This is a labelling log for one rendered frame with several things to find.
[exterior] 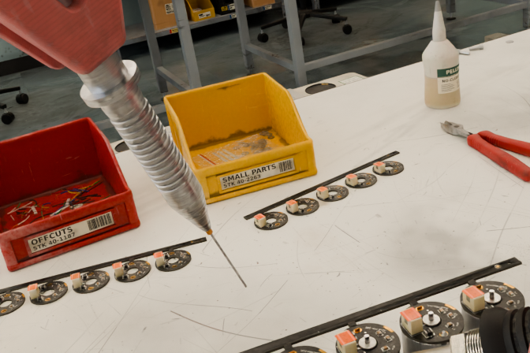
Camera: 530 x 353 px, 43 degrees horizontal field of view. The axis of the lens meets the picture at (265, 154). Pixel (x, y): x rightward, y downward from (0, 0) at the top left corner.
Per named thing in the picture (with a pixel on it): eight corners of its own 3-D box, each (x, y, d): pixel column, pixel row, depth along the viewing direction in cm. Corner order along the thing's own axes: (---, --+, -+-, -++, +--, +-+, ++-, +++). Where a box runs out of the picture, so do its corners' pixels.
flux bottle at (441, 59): (457, 109, 62) (453, 3, 58) (421, 109, 64) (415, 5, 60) (463, 96, 65) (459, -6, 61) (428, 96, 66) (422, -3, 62)
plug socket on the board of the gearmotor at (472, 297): (490, 306, 27) (490, 293, 26) (472, 313, 26) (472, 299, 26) (479, 296, 27) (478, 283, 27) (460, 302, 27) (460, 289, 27)
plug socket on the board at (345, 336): (363, 353, 25) (362, 339, 25) (343, 360, 25) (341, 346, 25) (355, 340, 26) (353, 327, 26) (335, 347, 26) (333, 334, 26)
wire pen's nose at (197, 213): (184, 235, 20) (161, 202, 20) (207, 210, 21) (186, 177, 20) (206, 247, 20) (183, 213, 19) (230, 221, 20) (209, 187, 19)
